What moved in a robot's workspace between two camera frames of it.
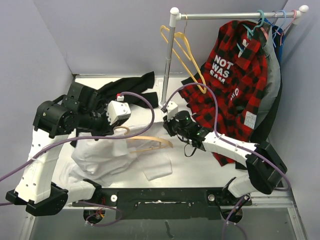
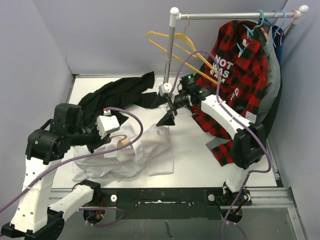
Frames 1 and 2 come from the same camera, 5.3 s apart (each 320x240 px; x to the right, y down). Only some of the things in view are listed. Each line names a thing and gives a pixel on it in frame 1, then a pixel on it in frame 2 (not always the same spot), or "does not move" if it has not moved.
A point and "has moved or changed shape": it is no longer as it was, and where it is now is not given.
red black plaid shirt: (230, 96) does not move
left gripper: (106, 129) -> (98, 141)
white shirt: (96, 159) has moved or changed shape
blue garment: (277, 38) does not move
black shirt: (141, 84) does not move
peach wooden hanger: (160, 140) -> (122, 142)
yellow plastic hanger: (192, 58) -> (197, 54)
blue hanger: (275, 33) does not move
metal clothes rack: (175, 16) does not move
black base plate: (167, 203) does not move
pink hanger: (282, 31) does not move
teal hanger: (251, 32) does not move
